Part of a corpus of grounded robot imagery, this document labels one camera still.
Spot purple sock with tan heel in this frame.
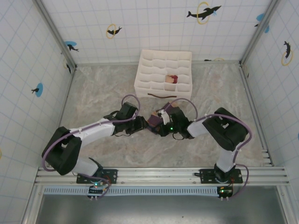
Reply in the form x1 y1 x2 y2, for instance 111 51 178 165
147 102 180 135

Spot tan sock with maroon stripes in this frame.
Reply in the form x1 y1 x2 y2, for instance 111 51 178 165
165 74 179 84

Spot white fabric compartment organizer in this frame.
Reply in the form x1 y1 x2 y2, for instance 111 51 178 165
134 49 193 100

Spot grey metal panel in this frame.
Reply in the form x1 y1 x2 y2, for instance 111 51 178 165
38 193 288 224

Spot shark blue circle sticker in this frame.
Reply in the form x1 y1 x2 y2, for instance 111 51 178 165
64 41 79 52
31 83 44 98
254 13 271 33

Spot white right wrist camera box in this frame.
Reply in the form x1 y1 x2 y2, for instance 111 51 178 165
157 111 170 125

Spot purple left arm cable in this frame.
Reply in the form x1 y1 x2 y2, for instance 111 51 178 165
41 94 141 199

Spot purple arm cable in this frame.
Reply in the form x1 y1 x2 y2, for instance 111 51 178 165
41 94 141 199
163 98 254 200

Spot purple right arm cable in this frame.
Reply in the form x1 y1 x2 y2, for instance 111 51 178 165
163 98 254 200

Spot brown organizer handle strap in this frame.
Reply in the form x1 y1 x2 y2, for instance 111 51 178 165
147 92 178 98

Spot long aluminium mounting rail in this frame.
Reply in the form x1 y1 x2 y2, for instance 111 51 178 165
35 167 290 186

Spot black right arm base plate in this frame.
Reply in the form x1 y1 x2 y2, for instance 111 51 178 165
199 168 243 184

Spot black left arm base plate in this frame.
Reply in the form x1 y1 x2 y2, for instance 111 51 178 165
76 169 118 185

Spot white slotted cable duct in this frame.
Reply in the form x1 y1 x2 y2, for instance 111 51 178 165
43 186 220 196

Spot aluminium side rail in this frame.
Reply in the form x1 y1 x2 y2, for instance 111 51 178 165
239 63 274 167
48 67 77 168

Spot dolphin yellow ring sticker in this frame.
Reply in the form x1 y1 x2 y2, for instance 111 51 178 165
63 58 72 74
106 23 122 39
281 41 294 66

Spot aluminium corner post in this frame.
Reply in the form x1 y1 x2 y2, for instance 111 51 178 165
239 0 280 67
35 0 78 70

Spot large orca ring sticker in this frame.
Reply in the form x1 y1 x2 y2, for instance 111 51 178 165
186 1 222 25

